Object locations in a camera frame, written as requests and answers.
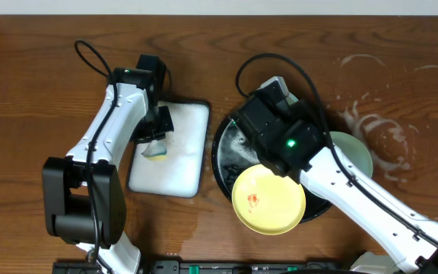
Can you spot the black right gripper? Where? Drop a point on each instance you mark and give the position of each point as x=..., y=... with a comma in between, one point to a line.
x=301, y=110

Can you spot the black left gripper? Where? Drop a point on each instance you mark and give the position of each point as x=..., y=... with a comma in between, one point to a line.
x=154, y=132

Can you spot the green yellow sponge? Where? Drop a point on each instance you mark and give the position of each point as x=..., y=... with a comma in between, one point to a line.
x=156, y=150

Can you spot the pale green plate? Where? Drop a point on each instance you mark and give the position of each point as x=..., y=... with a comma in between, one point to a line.
x=351, y=152
x=291, y=99

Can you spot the yellow plate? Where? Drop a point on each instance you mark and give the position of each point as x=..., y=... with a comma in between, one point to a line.
x=266, y=203

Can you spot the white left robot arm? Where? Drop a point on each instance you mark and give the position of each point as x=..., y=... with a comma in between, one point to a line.
x=83, y=198

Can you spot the black rectangular foam tray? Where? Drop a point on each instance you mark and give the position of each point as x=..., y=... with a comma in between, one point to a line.
x=178, y=172

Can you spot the round black tray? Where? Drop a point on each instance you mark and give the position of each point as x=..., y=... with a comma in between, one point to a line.
x=231, y=154

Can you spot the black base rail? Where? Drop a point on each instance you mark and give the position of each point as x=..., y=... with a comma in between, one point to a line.
x=176, y=267

